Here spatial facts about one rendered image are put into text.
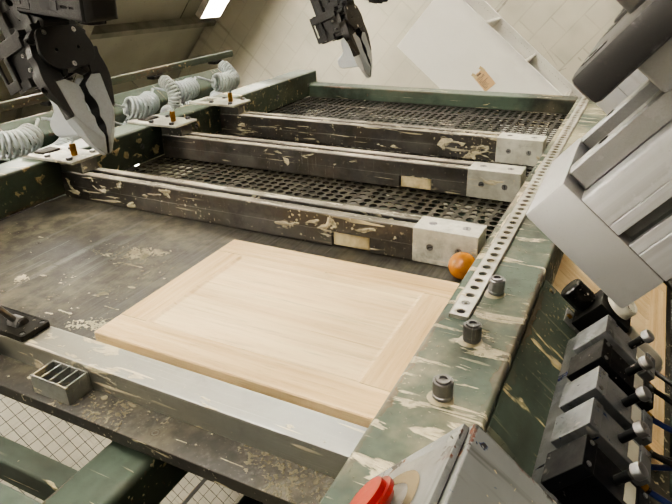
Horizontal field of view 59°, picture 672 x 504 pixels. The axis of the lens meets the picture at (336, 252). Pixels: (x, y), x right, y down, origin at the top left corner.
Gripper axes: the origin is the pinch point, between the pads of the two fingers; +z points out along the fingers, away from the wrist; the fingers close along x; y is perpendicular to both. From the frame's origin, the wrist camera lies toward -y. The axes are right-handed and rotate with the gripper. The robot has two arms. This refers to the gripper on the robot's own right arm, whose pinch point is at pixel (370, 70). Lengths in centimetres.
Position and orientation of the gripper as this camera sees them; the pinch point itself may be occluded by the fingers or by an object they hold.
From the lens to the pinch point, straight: 128.2
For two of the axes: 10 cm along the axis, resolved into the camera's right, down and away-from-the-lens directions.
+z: 3.7, 9.0, 2.3
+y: -8.2, 2.0, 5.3
